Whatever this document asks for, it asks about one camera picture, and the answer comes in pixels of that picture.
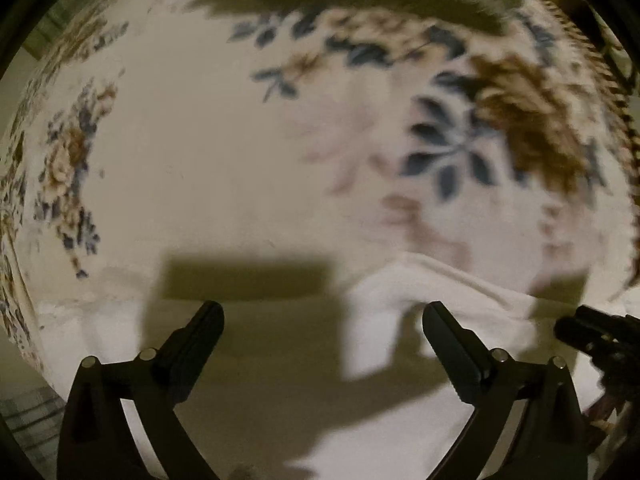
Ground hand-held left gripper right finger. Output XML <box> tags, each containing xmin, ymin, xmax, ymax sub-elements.
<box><xmin>422</xmin><ymin>301</ymin><xmax>589</xmax><ymax>480</ymax></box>

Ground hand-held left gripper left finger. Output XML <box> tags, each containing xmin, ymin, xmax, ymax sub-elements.
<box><xmin>56</xmin><ymin>301</ymin><xmax>225</xmax><ymax>480</ymax></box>

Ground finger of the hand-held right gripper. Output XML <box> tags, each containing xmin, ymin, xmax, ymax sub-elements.
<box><xmin>553</xmin><ymin>316</ymin><xmax>608</xmax><ymax>357</ymax></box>
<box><xmin>575</xmin><ymin>305</ymin><xmax>630</xmax><ymax>335</ymax></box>

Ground white pants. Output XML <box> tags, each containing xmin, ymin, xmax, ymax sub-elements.
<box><xmin>36</xmin><ymin>252</ymin><xmax>628</xmax><ymax>480</ymax></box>

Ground floral printed blanket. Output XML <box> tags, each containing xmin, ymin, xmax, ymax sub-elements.
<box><xmin>0</xmin><ymin>0</ymin><xmax>640</xmax><ymax>401</ymax></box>

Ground grey checked cloth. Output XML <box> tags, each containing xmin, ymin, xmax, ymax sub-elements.
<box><xmin>0</xmin><ymin>387</ymin><xmax>63</xmax><ymax>466</ymax></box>

